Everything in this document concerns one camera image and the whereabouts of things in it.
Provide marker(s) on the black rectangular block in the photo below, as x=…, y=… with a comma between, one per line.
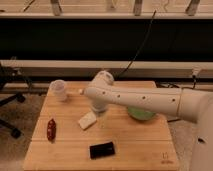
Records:
x=101, y=150

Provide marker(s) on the white sponge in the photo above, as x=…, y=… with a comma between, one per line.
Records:
x=87, y=120

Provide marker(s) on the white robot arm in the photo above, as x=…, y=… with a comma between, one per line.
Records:
x=188, y=104

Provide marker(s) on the wooden board table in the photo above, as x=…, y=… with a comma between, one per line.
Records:
x=139, y=146

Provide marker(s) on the red sausage toy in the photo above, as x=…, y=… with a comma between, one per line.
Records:
x=51, y=130

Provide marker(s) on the clear plastic cup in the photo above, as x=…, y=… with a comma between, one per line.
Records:
x=58, y=88

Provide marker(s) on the green ceramic bowl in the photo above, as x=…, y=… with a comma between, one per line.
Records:
x=140, y=114

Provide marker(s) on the black office chair base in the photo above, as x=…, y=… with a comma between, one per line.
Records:
x=14, y=132

